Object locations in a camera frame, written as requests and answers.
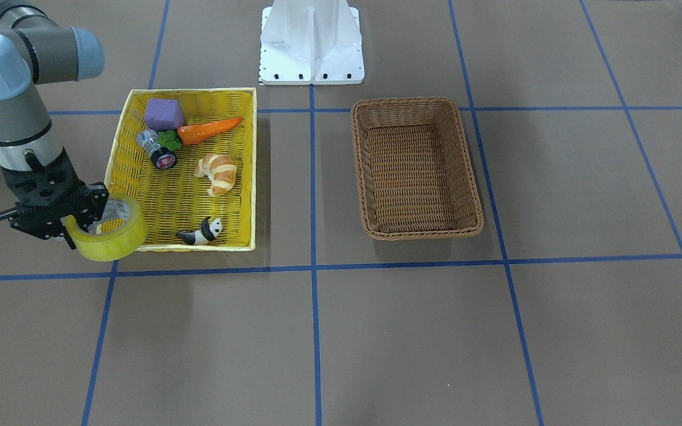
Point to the yellow wicker basket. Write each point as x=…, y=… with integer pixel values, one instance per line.
x=175, y=199

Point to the yellow tape roll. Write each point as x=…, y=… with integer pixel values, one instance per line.
x=121, y=230

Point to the toy panda figure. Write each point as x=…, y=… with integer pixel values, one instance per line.
x=208, y=231

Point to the purple foam cube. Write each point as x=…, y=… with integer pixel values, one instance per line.
x=163, y=114

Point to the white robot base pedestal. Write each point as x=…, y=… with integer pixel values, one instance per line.
x=310, y=43

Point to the toy croissant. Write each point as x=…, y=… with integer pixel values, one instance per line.
x=220, y=169

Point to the brown paper table mat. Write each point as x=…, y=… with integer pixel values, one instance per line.
x=565, y=310

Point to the small dark can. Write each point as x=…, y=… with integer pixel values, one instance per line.
x=160, y=156

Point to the brown wicker basket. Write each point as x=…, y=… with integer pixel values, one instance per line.
x=414, y=172

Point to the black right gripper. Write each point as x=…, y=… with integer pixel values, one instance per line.
x=96, y=200

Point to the orange toy carrot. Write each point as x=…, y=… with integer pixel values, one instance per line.
x=188, y=135

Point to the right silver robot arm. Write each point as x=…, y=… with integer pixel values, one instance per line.
x=35, y=50

